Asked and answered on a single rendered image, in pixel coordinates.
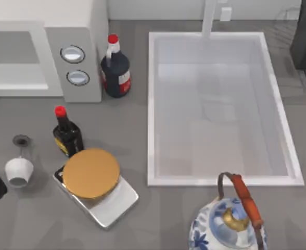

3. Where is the white sink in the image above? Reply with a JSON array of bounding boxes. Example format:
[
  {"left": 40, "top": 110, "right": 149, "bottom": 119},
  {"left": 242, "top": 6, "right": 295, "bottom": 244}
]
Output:
[{"left": 147, "top": 31, "right": 305, "bottom": 187}]

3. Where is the large dark red-capped bottle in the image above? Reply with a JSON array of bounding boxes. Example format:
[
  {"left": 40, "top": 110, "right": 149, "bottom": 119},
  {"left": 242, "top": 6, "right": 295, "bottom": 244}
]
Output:
[{"left": 100, "top": 34, "right": 132, "bottom": 98}]

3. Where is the silver scale with gold plate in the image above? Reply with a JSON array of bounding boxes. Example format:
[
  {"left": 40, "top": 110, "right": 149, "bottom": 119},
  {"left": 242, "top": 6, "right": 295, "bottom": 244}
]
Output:
[{"left": 53, "top": 148, "right": 140, "bottom": 230}]

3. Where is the small dark red-capped bottle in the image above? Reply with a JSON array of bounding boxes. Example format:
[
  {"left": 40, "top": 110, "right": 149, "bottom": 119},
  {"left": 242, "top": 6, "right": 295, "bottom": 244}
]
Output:
[{"left": 52, "top": 105, "right": 84, "bottom": 158}]

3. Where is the round grey microwave knob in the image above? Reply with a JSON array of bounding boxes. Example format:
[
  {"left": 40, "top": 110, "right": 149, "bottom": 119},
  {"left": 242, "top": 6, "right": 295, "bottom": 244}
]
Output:
[
  {"left": 60, "top": 45, "right": 86, "bottom": 64},
  {"left": 66, "top": 69, "right": 91, "bottom": 86}
]

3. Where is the tall white tap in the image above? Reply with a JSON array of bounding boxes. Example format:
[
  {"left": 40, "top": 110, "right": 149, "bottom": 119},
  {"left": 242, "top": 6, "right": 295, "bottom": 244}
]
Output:
[{"left": 201, "top": 0, "right": 218, "bottom": 40}]

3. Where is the blue and white teapot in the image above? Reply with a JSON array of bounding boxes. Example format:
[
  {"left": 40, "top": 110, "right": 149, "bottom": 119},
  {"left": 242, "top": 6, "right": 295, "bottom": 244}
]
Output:
[{"left": 188, "top": 172, "right": 269, "bottom": 250}]

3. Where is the pale microwave oven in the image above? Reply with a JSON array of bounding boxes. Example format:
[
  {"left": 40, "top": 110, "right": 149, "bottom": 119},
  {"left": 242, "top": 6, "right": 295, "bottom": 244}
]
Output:
[{"left": 0, "top": 0, "right": 110, "bottom": 103}]

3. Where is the white wine glass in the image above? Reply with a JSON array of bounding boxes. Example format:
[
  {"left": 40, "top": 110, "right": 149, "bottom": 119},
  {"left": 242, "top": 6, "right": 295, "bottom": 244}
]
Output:
[{"left": 4, "top": 134, "right": 34, "bottom": 189}]

